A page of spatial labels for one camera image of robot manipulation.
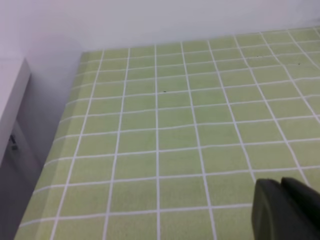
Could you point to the white side cabinet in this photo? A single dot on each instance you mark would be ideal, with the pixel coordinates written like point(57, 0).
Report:
point(14, 77)

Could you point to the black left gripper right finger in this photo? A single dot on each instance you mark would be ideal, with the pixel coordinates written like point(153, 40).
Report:
point(302, 194)

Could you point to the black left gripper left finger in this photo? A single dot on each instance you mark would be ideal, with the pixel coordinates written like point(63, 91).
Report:
point(276, 216)

